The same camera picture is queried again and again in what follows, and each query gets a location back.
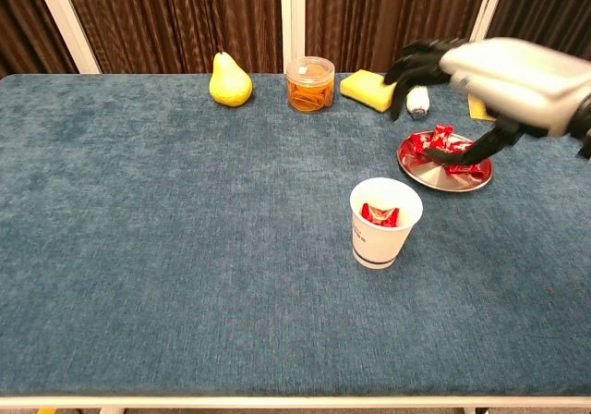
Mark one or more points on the yellow sponge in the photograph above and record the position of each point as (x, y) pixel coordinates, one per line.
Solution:
(365, 88)

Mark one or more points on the small white bottle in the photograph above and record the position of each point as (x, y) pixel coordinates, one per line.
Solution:
(419, 104)

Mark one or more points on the blue tablecloth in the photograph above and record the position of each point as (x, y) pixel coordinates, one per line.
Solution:
(184, 247)

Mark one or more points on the white table frame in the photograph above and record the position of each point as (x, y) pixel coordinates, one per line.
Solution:
(277, 402)

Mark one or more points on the clear jar of rubber bands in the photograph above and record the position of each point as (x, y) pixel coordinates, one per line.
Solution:
(310, 90)

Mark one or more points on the round metal plate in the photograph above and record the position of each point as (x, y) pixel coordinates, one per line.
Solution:
(434, 176)

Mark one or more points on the brown pleated curtain panel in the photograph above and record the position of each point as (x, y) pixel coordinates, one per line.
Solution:
(545, 3)
(18, 16)
(369, 16)
(184, 16)

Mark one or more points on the red candy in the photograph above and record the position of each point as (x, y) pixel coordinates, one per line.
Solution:
(369, 213)
(461, 170)
(418, 145)
(390, 216)
(460, 145)
(443, 136)

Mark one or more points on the small white bowl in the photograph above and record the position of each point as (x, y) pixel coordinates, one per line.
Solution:
(383, 243)

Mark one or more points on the white partition frame post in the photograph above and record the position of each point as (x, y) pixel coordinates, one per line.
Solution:
(60, 12)
(286, 16)
(300, 16)
(486, 7)

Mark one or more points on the yellow pear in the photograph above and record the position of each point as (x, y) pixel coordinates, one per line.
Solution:
(228, 86)

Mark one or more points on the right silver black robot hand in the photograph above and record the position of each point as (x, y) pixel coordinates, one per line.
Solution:
(508, 81)

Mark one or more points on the yellow cube box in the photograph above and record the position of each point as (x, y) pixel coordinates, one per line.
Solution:
(478, 109)

